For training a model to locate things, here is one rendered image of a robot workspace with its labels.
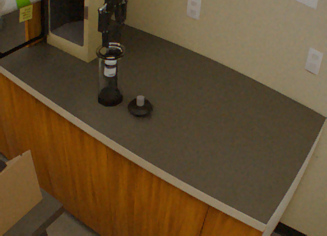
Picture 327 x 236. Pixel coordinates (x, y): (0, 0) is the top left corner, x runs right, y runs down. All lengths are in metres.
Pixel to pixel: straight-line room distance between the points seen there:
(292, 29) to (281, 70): 0.22
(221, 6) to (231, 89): 0.38
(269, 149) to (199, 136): 0.27
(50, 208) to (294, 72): 1.17
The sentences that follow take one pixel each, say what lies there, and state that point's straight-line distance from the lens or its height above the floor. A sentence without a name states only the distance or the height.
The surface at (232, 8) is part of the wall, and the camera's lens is 1.80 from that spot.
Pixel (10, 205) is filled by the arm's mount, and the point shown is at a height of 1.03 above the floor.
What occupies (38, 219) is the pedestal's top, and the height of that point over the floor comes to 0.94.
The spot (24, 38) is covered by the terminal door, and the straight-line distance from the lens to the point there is 1.94.
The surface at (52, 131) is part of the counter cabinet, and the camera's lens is 1.83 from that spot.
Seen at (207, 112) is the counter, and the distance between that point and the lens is 1.60.
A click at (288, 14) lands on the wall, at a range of 1.68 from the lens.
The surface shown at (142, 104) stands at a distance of 1.54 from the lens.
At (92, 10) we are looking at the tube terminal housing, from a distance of 1.73.
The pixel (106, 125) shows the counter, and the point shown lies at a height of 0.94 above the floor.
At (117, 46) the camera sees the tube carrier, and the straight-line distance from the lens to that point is 1.53.
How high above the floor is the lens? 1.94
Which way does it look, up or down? 40 degrees down
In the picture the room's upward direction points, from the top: 6 degrees clockwise
